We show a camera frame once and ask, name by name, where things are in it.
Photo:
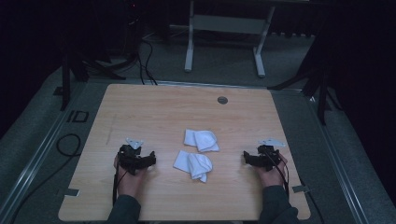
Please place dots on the metal floor rail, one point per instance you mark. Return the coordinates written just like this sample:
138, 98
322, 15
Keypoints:
34, 161
339, 174

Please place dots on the grey round table grommet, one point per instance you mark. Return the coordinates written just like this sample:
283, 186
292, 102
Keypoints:
222, 100

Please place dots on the person's left hand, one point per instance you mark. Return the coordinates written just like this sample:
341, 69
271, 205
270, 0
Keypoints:
129, 183

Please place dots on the person's right hand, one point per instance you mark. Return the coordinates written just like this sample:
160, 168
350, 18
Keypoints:
274, 177

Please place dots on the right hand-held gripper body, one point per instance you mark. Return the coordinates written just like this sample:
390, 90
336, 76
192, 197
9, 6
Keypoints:
267, 157

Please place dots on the black metal stand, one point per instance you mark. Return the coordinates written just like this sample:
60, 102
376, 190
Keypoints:
65, 84
322, 93

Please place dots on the white metal table frame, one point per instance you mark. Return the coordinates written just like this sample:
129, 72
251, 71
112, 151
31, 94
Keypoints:
229, 24

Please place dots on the white crumpled cloth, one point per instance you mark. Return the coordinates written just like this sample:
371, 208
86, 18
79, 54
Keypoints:
202, 140
194, 165

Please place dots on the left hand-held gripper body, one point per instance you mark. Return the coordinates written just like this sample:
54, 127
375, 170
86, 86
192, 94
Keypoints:
129, 155

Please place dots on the grey tape piece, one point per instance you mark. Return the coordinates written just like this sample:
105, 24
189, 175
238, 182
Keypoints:
72, 192
300, 188

